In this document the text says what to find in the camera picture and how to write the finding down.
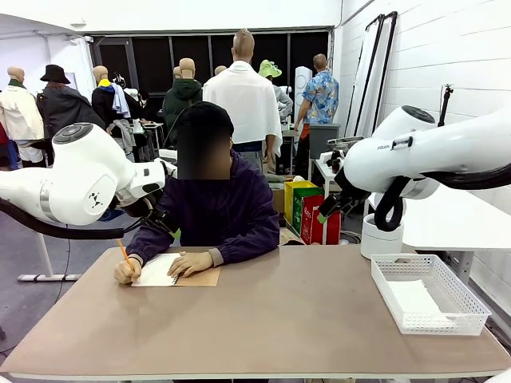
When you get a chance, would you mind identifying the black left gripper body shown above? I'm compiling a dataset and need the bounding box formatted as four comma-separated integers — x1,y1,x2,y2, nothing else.
149,210,180,235

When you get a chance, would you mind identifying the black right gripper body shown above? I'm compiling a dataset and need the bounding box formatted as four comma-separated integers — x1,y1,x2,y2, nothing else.
318,187,370,219

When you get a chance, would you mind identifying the spiral notebook brown cover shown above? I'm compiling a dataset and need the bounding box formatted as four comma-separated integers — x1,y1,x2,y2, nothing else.
131,253,221,287

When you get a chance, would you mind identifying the orange pencil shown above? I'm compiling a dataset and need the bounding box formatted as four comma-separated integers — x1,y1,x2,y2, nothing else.
116,238,135,272

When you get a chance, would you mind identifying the white paper sheet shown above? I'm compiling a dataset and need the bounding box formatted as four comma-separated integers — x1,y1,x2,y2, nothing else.
386,278,460,326

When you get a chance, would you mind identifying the person's left forearm purple sleeve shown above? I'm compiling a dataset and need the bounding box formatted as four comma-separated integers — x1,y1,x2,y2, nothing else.
209,229,280,267

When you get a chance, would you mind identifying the person's right forearm purple sleeve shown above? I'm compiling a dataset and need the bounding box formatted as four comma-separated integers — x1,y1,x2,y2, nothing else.
125,221,175,267

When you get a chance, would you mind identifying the person's left hand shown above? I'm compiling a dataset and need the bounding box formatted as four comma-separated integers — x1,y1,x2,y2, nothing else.
167,251,215,278

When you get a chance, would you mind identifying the person's right hand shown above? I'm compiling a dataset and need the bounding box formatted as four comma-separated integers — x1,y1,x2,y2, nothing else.
114,257,143,286

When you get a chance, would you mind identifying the red shopping bag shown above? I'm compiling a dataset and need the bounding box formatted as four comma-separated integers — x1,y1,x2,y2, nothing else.
299,195,343,246

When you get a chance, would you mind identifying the green shopping bag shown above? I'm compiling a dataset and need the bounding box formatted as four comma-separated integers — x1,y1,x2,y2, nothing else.
292,187,325,236

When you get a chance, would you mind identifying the yellow shopping bag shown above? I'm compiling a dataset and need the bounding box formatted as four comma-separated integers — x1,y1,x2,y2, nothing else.
283,180,319,231

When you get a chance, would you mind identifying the cardboard box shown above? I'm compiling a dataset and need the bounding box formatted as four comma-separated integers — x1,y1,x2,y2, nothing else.
271,188,287,215

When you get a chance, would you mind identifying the person in purple jacket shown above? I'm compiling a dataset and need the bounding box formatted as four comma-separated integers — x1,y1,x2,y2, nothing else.
125,149,280,267

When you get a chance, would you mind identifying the grey green cloth pile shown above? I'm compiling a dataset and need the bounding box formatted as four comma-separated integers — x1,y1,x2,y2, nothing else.
266,174,296,191

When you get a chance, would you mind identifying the white cylindrical bin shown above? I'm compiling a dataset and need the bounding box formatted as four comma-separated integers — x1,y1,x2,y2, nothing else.
360,213,404,260

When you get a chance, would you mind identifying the grey bin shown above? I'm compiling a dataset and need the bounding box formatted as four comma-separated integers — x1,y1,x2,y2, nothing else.
309,123,341,160

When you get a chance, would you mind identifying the small white background table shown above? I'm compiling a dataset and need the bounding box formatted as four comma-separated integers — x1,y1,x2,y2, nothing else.
131,121,165,160

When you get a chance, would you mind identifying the black cap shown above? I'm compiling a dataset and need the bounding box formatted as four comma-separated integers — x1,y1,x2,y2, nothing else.
177,101,236,136

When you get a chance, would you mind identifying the background person in black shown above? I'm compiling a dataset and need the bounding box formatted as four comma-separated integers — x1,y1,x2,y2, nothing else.
137,91,160,120

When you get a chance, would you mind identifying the white work table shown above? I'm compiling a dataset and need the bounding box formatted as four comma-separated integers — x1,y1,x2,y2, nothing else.
401,185,511,280

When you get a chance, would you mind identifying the mannequin in green hoodie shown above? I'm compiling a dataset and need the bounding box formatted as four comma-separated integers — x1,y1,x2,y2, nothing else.
162,57,204,140

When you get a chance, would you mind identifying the tall white air purifier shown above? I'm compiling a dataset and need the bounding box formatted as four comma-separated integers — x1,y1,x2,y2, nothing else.
294,65,314,109

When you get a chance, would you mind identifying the white table leg stand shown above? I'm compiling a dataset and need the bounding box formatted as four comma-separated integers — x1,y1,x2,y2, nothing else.
18,233,83,282

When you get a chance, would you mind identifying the mannequin black jacket yellow collar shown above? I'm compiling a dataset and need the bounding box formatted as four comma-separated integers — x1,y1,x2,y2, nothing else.
91,65,141,132

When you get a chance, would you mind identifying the mannequin with white cloth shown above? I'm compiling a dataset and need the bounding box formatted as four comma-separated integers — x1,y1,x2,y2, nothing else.
202,28,283,160

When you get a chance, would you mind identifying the black tripod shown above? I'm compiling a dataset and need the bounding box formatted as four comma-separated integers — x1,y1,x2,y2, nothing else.
437,83,456,128

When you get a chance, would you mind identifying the black framed white panel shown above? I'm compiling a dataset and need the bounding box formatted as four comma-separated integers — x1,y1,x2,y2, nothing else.
369,10,398,136
345,14,385,139

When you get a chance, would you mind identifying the mannequin with green hat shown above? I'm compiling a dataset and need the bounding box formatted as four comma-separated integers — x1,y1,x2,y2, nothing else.
258,59,295,119

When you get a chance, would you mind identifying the mannequin with black hat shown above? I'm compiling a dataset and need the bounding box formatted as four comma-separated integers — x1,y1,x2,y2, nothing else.
38,64,107,140

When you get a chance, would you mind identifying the white perforated plastic basket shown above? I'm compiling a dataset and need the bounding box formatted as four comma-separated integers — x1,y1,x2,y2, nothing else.
370,254,493,336

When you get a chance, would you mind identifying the mannequin in cream coat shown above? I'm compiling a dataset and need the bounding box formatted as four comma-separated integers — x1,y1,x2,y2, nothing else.
0,66,45,168

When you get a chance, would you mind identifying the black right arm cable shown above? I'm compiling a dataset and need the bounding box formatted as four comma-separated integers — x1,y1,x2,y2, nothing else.
373,161,511,232

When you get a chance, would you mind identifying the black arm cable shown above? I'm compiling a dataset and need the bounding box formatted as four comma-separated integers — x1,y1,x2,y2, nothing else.
373,161,511,232
0,198,155,240

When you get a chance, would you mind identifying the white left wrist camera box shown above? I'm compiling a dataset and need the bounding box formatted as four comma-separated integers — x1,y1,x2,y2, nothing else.
159,158,181,179

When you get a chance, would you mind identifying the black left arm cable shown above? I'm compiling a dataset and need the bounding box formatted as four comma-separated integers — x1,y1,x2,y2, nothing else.
0,198,155,240

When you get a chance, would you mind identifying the dark window wall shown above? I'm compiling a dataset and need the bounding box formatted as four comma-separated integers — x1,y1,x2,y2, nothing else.
91,26,335,97

